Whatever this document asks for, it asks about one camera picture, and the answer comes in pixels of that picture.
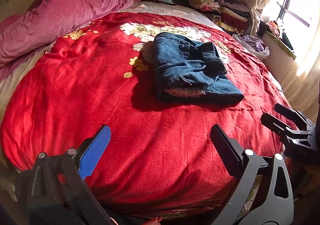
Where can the blue denim pants lace trim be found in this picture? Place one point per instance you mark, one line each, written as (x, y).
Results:
(191, 72)

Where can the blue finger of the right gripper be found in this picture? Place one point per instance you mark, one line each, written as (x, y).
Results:
(288, 113)
(275, 125)

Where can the stack of folded clothes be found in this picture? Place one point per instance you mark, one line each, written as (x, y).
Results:
(233, 16)

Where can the red floral bed blanket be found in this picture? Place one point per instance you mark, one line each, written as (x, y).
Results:
(160, 160)

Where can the bag of purple clothes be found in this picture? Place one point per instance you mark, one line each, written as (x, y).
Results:
(253, 45)

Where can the pink duvet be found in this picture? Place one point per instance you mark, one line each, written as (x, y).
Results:
(45, 21)

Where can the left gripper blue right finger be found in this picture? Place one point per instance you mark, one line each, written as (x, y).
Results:
(229, 150)

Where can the cluttered window sill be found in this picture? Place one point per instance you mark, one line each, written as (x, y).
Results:
(277, 35)

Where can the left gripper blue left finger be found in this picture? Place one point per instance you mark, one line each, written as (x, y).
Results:
(94, 151)

